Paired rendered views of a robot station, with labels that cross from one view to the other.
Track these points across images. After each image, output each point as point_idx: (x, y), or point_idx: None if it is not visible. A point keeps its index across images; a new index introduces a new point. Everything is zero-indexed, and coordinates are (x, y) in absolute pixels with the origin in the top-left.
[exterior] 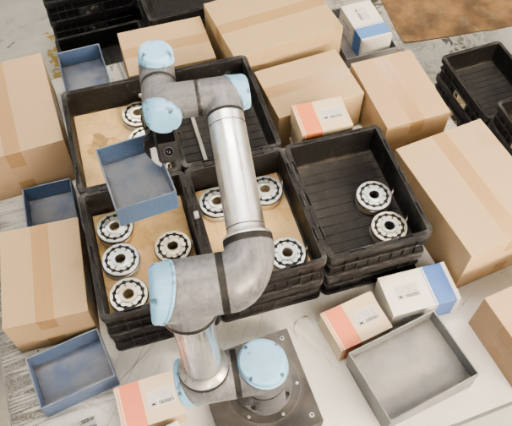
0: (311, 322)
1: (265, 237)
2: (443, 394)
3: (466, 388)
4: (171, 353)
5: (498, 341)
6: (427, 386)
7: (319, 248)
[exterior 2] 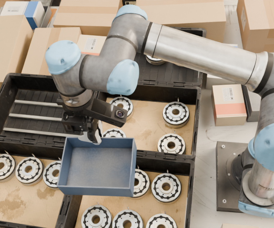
0: (211, 129)
1: (272, 53)
2: None
3: None
4: (200, 224)
5: (269, 40)
6: None
7: (190, 87)
